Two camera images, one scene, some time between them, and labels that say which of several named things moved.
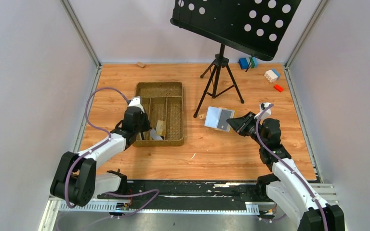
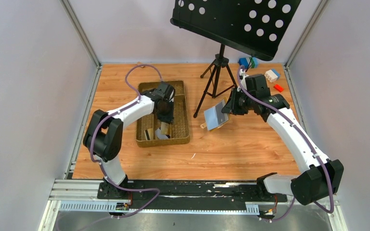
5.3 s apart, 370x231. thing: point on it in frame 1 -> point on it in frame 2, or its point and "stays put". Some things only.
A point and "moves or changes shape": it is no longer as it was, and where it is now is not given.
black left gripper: (143, 128) -> (165, 115)
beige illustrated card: (160, 128) moves or changes shape
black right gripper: (245, 122) -> (232, 104)
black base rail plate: (189, 195) stays put
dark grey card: (222, 123) -> (220, 116)
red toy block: (278, 87) stays put
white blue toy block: (272, 75) stays put
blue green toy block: (244, 63) stays put
